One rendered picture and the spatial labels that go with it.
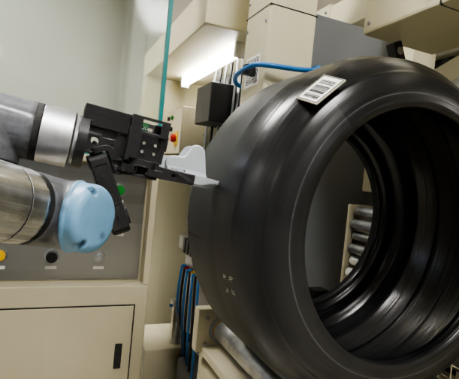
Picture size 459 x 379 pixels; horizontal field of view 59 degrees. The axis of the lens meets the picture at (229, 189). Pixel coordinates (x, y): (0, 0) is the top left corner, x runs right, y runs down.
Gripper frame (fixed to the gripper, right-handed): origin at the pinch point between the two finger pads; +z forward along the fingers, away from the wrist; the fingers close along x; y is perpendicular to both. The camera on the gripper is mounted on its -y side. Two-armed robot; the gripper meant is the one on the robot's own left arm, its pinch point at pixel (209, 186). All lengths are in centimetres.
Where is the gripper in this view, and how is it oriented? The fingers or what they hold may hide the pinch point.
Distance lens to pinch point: 62.6
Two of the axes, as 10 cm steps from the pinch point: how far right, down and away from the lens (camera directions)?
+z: 9.0, 2.0, 4.0
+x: -3.9, -0.7, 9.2
